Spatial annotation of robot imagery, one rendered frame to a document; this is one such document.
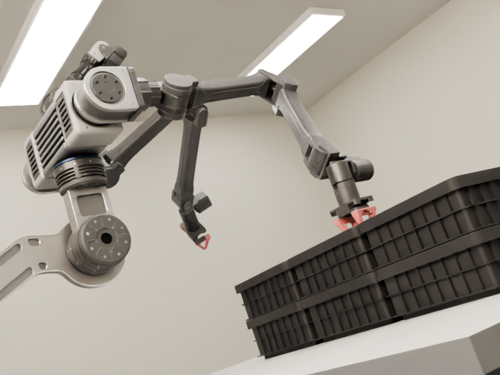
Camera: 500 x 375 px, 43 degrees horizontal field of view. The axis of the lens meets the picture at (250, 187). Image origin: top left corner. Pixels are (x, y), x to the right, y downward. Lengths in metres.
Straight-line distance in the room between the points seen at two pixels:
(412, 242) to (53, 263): 0.94
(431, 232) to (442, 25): 4.32
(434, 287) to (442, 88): 4.26
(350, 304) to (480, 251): 0.40
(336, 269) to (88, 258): 0.64
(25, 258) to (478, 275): 1.11
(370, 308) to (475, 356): 0.81
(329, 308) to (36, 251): 0.78
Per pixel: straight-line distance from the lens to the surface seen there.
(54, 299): 4.69
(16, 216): 4.79
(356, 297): 1.52
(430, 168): 5.63
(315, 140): 1.64
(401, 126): 5.78
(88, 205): 1.78
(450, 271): 1.31
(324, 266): 1.58
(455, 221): 1.27
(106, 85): 1.62
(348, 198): 1.55
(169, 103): 1.70
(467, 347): 0.70
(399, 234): 1.37
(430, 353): 0.73
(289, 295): 1.71
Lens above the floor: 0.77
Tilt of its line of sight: 13 degrees up
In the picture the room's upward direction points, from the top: 19 degrees counter-clockwise
